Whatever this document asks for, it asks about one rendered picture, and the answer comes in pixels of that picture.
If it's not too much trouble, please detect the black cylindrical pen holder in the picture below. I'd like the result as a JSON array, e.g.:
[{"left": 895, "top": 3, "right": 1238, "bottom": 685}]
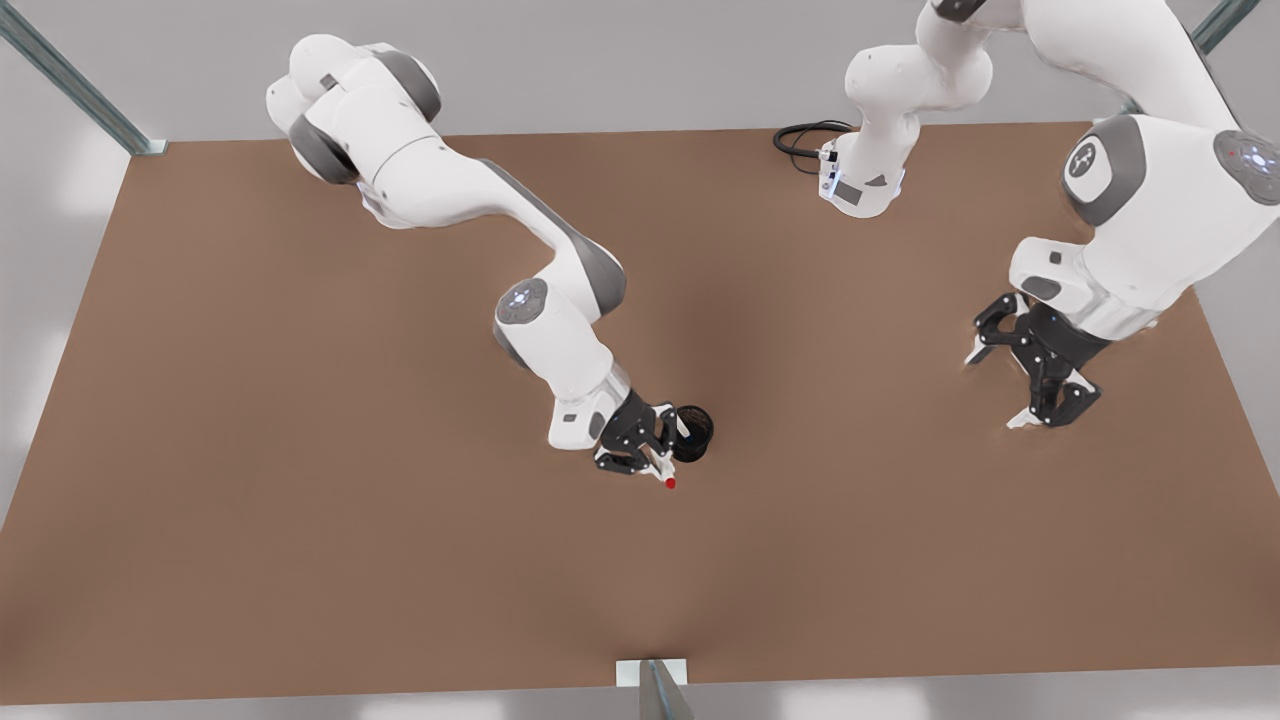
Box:
[{"left": 671, "top": 404, "right": 716, "bottom": 464}]

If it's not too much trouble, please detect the silver frame post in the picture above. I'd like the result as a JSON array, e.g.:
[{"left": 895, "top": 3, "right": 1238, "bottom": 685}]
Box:
[
  {"left": 1118, "top": 0, "right": 1263, "bottom": 117},
  {"left": 614, "top": 658, "right": 695, "bottom": 720},
  {"left": 0, "top": 0, "right": 168, "bottom": 157}
]

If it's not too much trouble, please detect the black cable loop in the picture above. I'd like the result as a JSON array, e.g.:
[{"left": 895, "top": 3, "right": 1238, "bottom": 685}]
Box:
[{"left": 772, "top": 120, "right": 857, "bottom": 177}]

